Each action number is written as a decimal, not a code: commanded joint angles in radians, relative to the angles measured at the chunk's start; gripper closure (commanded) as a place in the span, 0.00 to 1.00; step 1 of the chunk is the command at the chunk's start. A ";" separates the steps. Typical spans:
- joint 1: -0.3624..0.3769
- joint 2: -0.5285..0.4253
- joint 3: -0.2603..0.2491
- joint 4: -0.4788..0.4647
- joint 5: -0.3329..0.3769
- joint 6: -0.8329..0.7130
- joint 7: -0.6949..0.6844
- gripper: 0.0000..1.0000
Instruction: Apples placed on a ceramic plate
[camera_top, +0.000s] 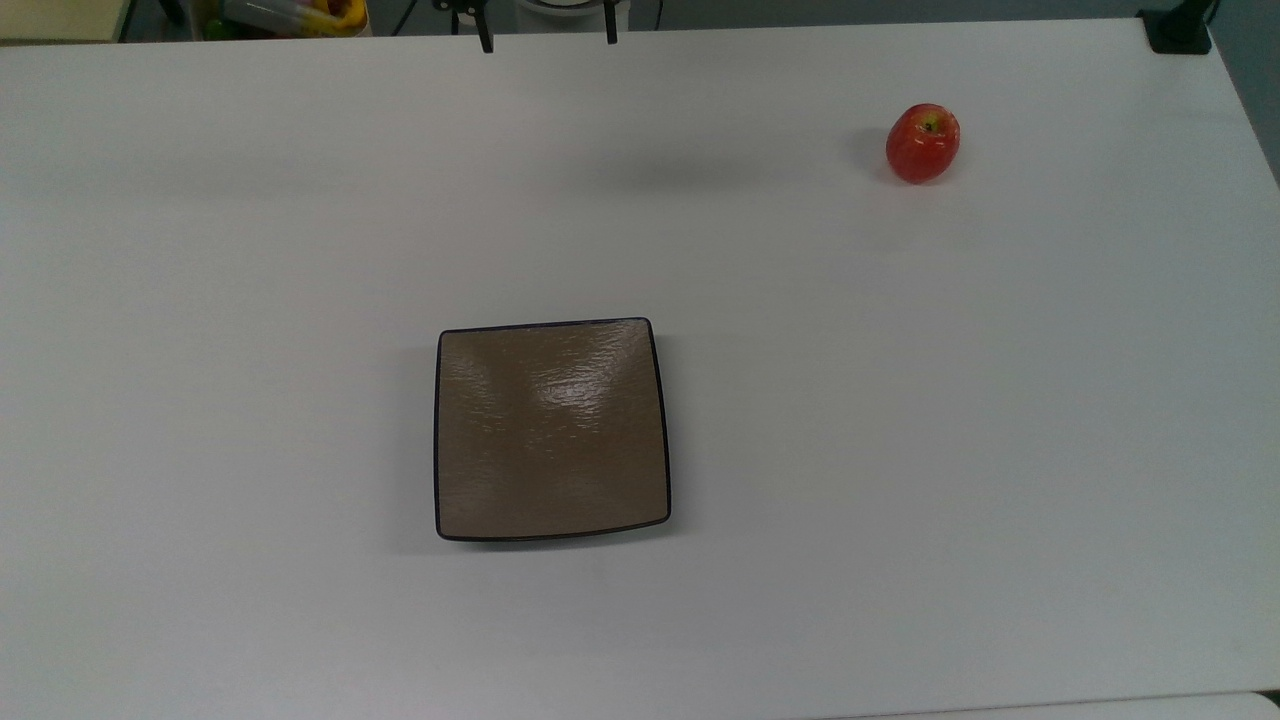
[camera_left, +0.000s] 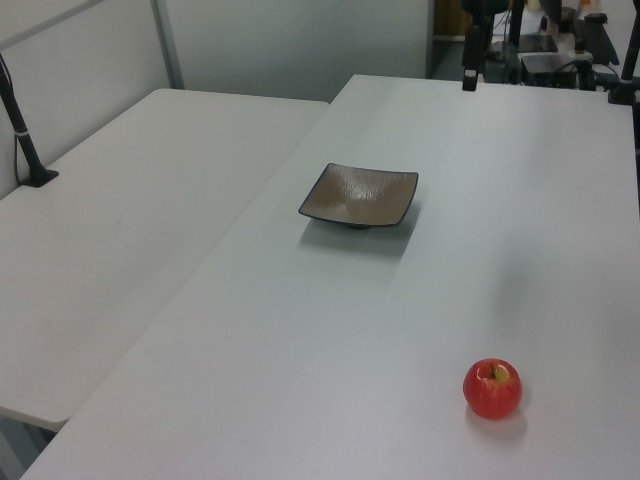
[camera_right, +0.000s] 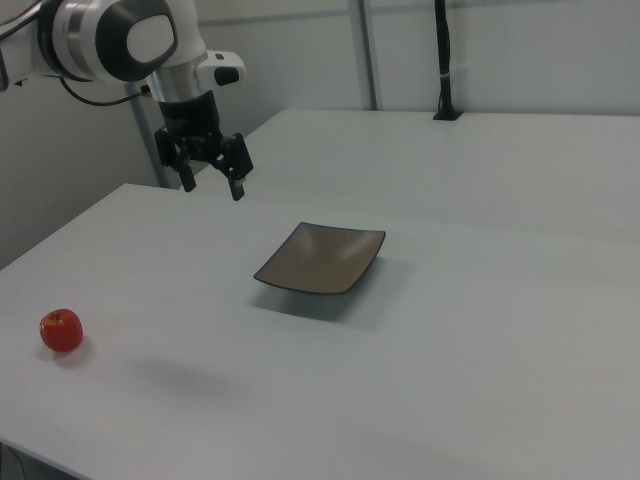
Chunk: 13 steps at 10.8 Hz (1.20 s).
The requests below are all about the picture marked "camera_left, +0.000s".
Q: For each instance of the black camera stand with base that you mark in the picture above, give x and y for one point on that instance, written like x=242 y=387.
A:
x=22 y=135

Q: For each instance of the brown wooden cabinet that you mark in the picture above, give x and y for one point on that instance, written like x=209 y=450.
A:
x=447 y=17

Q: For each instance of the white rectangular table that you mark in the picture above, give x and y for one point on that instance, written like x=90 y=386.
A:
x=125 y=200

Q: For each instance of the grey metal partition post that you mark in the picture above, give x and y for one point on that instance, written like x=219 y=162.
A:
x=169 y=45

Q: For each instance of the red apple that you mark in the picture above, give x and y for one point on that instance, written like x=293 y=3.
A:
x=487 y=395

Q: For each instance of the square brown ceramic plate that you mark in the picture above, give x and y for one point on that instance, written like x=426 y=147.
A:
x=357 y=195

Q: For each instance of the black angled stand with clamp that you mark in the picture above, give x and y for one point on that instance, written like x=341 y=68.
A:
x=626 y=70

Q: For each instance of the black electronics box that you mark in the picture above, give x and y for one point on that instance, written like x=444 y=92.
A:
x=547 y=67

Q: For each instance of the black stand with table clamp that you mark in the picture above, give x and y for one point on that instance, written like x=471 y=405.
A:
x=472 y=45

